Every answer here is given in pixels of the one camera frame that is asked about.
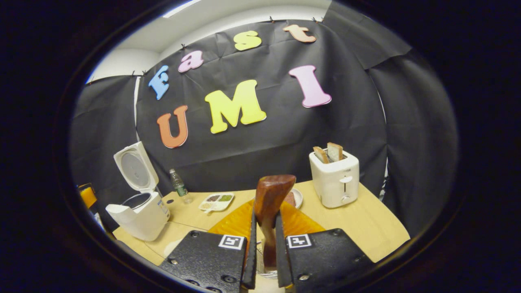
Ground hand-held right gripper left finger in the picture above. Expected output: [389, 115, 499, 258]
[159, 199, 258, 293]

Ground white rice cooker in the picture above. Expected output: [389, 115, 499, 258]
[105, 141, 171, 242]

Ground white toaster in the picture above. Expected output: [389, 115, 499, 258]
[309, 149, 360, 209]

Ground brown wooden spoon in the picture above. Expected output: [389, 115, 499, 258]
[254, 175, 297, 268]

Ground round white plate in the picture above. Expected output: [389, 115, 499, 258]
[285, 187, 304, 209]

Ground black backdrop cloth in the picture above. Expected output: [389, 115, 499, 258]
[69, 0, 458, 241]

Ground clear water bottle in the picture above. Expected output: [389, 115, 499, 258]
[169, 169, 193, 205]

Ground white divided bean tray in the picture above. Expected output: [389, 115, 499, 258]
[199, 192, 235, 213]

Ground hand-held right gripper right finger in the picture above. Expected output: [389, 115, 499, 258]
[275, 199, 373, 290]

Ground metal wire chopstick holder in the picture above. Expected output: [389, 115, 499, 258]
[256, 240, 279, 280]

